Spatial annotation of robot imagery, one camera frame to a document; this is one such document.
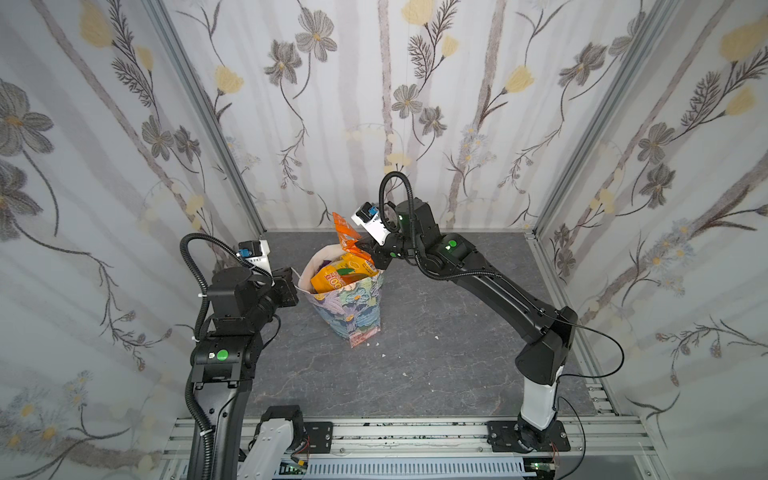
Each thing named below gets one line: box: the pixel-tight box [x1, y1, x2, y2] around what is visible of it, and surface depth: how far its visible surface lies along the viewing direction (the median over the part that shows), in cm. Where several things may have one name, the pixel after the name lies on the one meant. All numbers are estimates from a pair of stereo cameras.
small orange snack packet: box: [332, 212, 373, 262], surface depth 72 cm
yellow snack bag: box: [310, 253, 378, 294], surface depth 82 cm
